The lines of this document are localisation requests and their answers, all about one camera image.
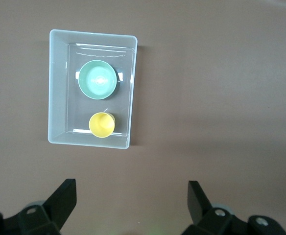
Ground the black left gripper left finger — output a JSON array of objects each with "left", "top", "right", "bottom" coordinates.
[{"left": 3, "top": 178, "right": 78, "bottom": 235}]

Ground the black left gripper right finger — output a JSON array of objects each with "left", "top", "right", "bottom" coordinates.
[{"left": 184, "top": 180, "right": 286, "bottom": 235}]

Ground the yellow cup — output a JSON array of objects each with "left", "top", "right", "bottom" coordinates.
[{"left": 88, "top": 112, "right": 116, "bottom": 139}]

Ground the green bowl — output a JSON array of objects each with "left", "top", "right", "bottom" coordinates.
[{"left": 78, "top": 60, "right": 120, "bottom": 100}]

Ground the translucent plastic bin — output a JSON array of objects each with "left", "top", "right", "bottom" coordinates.
[{"left": 47, "top": 29, "right": 138, "bottom": 150}]

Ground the brown table cover mat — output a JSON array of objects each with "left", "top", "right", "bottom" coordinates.
[{"left": 0, "top": 0, "right": 286, "bottom": 235}]

